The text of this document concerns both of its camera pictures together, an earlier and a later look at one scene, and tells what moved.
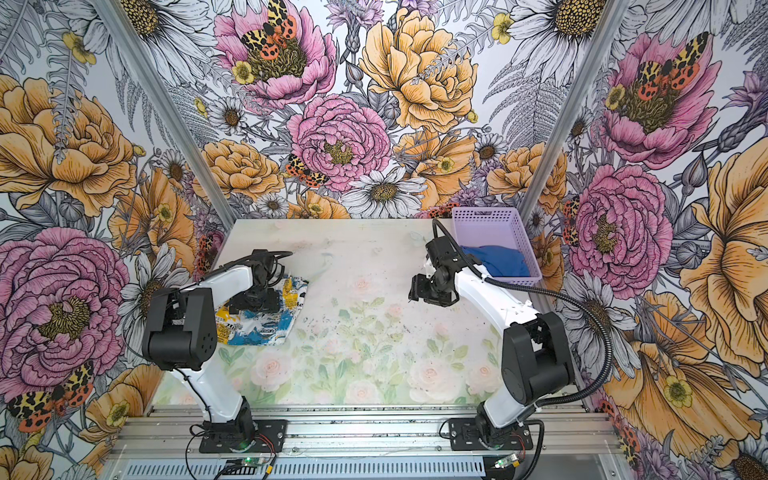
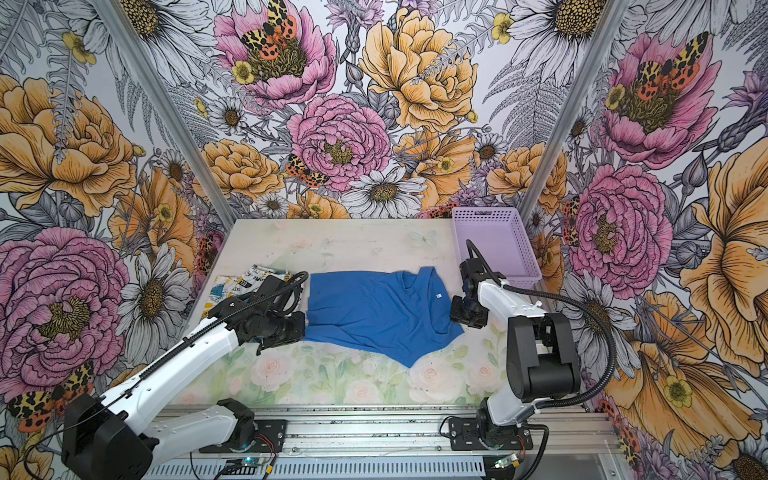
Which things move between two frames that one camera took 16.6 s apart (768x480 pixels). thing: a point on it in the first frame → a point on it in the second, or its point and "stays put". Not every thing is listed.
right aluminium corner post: x=585 y=77 stays put
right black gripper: x=418 y=289 → x=455 y=315
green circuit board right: x=510 y=460 stays put
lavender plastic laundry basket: x=496 y=227 stays put
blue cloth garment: x=498 y=261 → x=407 y=315
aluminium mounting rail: x=372 y=432 stays put
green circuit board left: x=245 y=465 stays put
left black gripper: x=268 y=304 → x=295 y=334
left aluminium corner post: x=118 y=20 stays put
